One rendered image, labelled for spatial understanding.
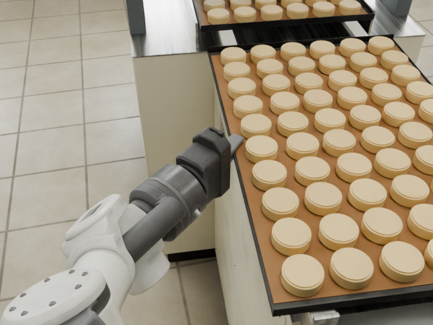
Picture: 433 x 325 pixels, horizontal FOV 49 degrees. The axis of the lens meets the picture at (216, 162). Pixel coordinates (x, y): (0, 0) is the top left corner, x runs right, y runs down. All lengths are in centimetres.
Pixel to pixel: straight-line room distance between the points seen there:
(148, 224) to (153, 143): 72
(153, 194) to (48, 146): 167
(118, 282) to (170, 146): 82
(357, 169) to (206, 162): 22
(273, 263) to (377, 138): 29
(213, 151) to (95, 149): 154
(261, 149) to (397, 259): 25
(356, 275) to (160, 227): 24
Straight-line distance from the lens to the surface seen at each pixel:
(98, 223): 55
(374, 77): 93
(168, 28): 124
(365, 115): 82
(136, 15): 120
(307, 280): 58
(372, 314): 67
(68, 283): 38
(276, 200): 65
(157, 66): 114
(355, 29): 114
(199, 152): 68
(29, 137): 235
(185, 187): 64
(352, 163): 73
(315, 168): 70
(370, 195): 69
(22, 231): 194
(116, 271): 51
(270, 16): 112
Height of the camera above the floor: 140
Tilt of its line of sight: 43 degrees down
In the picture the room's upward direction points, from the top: straight up
